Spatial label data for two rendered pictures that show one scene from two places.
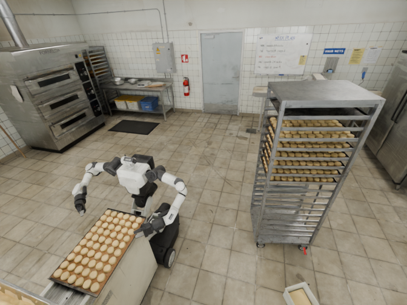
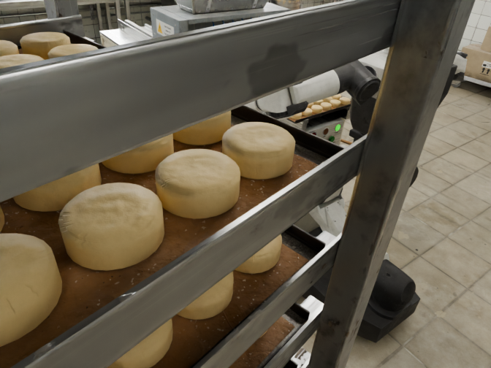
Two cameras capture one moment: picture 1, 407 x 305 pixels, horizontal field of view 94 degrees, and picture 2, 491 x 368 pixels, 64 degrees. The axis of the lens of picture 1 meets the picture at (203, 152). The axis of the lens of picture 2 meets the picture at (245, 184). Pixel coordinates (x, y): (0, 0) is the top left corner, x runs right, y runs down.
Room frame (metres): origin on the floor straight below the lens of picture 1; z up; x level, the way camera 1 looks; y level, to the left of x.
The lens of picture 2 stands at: (1.74, -0.86, 1.64)
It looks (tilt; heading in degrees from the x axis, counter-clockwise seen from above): 35 degrees down; 124
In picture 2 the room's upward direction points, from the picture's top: 4 degrees clockwise
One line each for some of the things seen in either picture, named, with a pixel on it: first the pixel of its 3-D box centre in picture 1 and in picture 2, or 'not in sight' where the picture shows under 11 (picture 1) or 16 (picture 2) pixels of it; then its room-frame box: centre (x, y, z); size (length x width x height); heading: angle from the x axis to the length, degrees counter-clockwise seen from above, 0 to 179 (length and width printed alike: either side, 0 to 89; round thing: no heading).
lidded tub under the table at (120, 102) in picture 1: (124, 101); not in sight; (5.68, 2.30, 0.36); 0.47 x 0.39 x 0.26; 161
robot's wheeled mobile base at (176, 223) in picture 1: (157, 229); (350, 266); (1.42, 0.62, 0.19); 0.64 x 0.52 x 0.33; 162
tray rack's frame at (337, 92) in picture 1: (292, 177); not in sight; (1.43, -0.89, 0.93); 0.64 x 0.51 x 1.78; 83
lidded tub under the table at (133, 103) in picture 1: (135, 102); not in sight; (5.56, 1.92, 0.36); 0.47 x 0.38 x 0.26; 162
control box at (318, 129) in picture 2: not in sight; (321, 138); (1.10, 0.72, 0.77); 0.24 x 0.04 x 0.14; 72
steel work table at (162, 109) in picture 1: (139, 98); not in sight; (5.51, 1.77, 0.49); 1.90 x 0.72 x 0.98; 72
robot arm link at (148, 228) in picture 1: (151, 227); not in sight; (0.87, 0.42, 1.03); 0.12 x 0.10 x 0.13; 117
